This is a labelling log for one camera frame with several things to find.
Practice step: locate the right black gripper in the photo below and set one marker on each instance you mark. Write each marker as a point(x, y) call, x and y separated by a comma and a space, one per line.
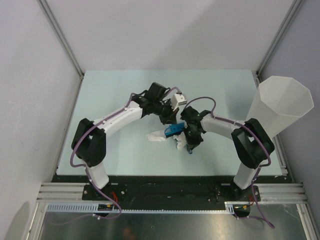
point(192, 143)

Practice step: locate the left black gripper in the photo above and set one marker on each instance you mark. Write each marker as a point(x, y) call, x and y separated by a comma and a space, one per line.
point(170, 118)

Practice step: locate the blue dustpan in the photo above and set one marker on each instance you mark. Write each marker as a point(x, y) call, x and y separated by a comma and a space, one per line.
point(187, 148)

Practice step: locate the blue hand brush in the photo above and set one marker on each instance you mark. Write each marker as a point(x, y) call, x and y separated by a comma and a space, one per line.
point(174, 129)

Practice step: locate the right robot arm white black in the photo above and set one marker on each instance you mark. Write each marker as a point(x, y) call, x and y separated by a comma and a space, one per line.
point(252, 144)

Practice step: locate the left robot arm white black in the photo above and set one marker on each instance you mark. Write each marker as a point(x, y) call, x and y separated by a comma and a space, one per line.
point(89, 144)

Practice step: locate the paper scrap back middle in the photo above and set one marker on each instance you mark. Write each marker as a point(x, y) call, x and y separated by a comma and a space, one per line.
point(181, 141)

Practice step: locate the paper scrap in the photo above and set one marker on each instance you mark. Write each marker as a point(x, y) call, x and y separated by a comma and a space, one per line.
point(157, 136)
point(181, 141)

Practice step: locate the paper scrap back right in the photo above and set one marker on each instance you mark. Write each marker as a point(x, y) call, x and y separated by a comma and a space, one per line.
point(157, 136)

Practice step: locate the white translucent waste bin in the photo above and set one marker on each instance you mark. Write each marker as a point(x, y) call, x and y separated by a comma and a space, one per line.
point(279, 102)

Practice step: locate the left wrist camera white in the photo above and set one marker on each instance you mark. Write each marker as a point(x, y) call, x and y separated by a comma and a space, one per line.
point(177, 100)

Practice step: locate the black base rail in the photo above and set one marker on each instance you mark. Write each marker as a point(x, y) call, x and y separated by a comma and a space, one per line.
point(169, 193)

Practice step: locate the aluminium frame rail right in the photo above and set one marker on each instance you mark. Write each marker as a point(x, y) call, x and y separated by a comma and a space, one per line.
point(282, 193)

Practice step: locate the aluminium frame rail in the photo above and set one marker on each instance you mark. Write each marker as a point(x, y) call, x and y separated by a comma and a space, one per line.
point(282, 193)
point(60, 192)

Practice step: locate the aluminium frame rail left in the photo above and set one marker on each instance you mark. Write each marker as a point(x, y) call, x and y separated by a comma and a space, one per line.
point(60, 192)

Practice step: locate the right aluminium frame post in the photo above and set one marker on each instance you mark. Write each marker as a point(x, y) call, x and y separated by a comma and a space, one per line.
point(280, 34)

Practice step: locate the aluminium frame post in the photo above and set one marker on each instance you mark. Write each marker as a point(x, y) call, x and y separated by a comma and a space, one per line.
point(280, 34)
point(57, 30)

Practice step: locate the left aluminium frame post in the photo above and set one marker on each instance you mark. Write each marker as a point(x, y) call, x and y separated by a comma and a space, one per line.
point(57, 30)

